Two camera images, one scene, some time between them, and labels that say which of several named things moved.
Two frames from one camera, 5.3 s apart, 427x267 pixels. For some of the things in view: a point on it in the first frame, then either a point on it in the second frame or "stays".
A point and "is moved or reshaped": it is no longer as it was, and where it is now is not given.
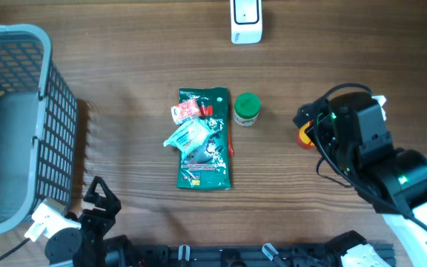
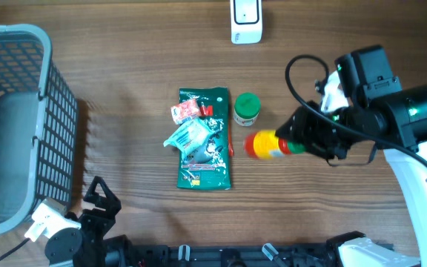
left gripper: [110, 203] stays
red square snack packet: [185, 111] stays
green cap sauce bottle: [304, 139] is moved or reshaped
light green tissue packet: [189, 136] stays
